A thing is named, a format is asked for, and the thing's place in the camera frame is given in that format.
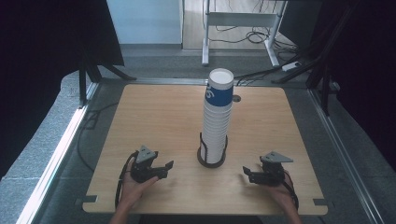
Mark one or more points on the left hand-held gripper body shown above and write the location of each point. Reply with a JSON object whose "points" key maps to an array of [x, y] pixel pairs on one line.
{"points": [[144, 169]]}

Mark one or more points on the person's right hand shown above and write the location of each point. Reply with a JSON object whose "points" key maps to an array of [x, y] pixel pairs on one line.
{"points": [[285, 194]]}

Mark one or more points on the white metal desk frame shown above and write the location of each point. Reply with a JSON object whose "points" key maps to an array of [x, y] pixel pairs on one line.
{"points": [[239, 19]]}

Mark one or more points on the person's left hand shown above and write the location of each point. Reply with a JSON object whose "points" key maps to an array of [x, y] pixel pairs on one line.
{"points": [[132, 189]]}

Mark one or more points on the black curtain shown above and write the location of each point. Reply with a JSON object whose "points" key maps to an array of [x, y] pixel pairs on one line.
{"points": [[37, 62], [367, 77]]}

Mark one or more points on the black stand legs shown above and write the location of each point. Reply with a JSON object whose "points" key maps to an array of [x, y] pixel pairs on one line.
{"points": [[82, 84], [325, 84]]}

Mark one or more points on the stack of paper cups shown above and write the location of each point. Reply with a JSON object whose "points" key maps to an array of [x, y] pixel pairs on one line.
{"points": [[218, 124]]}

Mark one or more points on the white power strip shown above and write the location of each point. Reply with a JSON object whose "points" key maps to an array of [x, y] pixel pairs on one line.
{"points": [[291, 66]]}

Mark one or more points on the white partition panel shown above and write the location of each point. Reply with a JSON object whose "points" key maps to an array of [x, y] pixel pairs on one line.
{"points": [[144, 21]]}

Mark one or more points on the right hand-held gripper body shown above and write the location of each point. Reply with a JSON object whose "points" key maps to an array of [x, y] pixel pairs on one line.
{"points": [[274, 174]]}

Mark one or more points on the aluminium floor rail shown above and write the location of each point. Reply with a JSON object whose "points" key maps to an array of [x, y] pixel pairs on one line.
{"points": [[56, 155], [162, 81], [342, 146]]}

